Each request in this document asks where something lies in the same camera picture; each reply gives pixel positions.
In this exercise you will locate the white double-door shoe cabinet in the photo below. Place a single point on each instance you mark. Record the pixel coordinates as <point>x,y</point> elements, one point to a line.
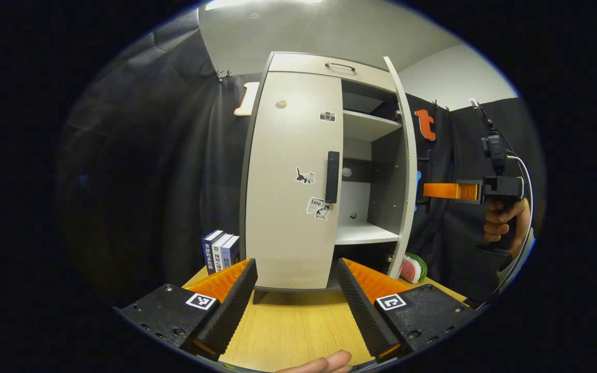
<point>363,233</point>

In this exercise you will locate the black backdrop cloth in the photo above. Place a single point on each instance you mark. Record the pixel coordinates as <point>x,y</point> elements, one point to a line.
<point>148,181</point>

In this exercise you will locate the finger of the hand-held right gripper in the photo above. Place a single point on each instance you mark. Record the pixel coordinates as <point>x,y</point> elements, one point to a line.
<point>449,190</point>

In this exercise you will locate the watermelon slice toy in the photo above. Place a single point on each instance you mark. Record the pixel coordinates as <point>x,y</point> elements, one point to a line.
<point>411,269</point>

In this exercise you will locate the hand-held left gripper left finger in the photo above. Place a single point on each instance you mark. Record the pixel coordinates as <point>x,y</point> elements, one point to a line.
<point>231,316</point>

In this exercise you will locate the white book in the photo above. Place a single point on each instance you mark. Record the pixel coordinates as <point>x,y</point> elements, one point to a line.
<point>219,256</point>

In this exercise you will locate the dark blue book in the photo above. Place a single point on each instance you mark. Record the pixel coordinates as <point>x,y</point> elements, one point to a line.
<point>209,254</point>

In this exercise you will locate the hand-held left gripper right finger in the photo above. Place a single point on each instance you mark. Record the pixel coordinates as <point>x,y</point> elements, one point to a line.
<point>366,316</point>

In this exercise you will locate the white cabinet drawer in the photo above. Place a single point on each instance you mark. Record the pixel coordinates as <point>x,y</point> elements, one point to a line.
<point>303,63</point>

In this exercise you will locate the white shoe cabinet door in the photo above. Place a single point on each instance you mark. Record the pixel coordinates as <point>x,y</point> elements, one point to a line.
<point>288,155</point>
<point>411,171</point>

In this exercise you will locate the ceiling light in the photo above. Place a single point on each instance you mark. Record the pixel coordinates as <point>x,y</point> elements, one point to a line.
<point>257,3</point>

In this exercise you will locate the light blue book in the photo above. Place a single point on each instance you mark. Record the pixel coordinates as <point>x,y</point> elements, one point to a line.
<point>231,251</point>

